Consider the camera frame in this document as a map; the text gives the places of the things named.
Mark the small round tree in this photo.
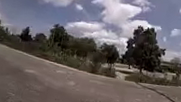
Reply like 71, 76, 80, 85
97, 42, 121, 72

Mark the weedy grass strip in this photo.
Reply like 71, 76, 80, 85
0, 38, 120, 80

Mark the pale gravel path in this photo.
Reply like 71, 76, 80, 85
114, 70, 131, 82

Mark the row of trees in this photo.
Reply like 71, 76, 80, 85
0, 12, 101, 60

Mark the tall dark tree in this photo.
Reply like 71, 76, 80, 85
121, 24, 170, 77

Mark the dry grass verge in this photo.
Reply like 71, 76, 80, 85
124, 66, 181, 89

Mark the low long building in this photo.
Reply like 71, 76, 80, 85
159, 60, 181, 74

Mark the grey asphalt road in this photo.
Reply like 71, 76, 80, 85
0, 39, 181, 102

